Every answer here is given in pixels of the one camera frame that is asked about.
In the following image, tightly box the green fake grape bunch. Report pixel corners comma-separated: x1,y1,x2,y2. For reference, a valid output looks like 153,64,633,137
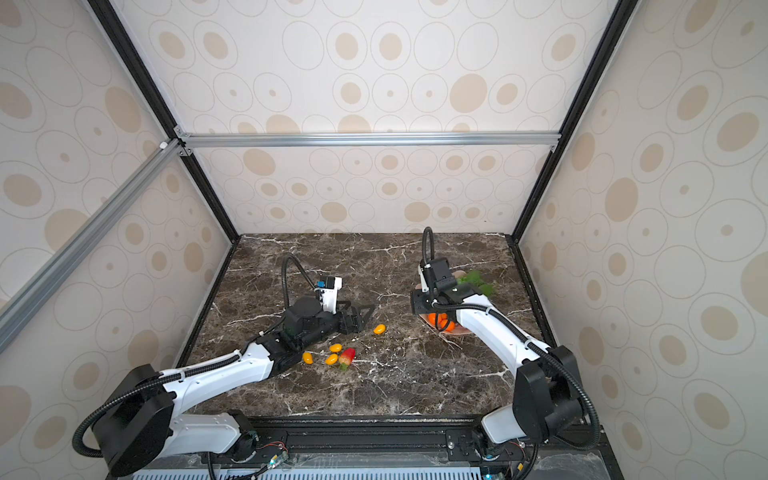
458,270,495,297

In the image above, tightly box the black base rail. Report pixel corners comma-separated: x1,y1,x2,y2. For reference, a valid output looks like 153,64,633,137
121,416,623,479

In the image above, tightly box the fake orange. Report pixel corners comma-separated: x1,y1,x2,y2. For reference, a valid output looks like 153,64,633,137
426,313,457,332

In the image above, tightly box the fake strawberry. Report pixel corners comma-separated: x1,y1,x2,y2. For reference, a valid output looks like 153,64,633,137
338,348,356,371

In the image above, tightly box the horizontal aluminium frame bar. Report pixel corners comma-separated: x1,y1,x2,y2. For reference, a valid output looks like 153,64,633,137
181,131,561,148

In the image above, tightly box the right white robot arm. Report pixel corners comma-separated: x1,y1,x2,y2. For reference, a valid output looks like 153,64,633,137
411,227,601,450

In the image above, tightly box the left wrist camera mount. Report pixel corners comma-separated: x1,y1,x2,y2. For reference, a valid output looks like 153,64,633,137
315,276,342,314

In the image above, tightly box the slanted aluminium frame bar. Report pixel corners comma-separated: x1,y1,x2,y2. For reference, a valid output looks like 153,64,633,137
1,139,181,350

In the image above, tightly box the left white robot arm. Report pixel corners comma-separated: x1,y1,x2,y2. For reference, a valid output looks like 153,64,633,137
71,277,375,477

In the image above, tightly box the pink scalloped fruit bowl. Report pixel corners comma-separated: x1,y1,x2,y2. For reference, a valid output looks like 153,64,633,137
419,270,471,336

